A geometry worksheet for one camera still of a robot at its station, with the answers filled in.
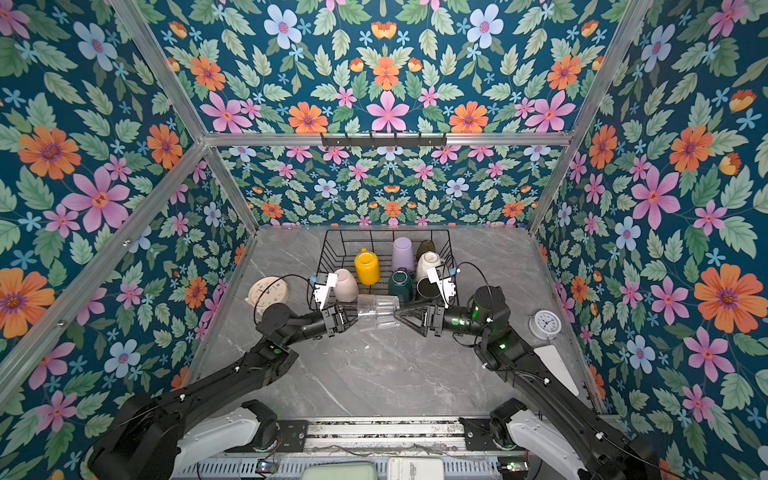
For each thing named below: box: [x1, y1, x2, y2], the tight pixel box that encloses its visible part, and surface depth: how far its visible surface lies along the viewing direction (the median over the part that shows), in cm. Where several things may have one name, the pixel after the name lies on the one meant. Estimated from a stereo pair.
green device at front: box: [301, 462, 376, 480], surface depth 68 cm
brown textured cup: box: [416, 239, 436, 259], surface depth 103 cm
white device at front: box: [387, 457, 445, 480], surface depth 70 cm
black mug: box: [416, 277, 442, 300], surface depth 88 cm
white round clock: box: [528, 309, 562, 340], surface depth 91 cm
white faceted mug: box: [416, 251, 441, 282], surface depth 96 cm
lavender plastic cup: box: [392, 236, 415, 272], surface depth 98 cm
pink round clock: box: [245, 276, 289, 314], surface depth 100 cm
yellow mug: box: [355, 248, 381, 286], surface depth 98 cm
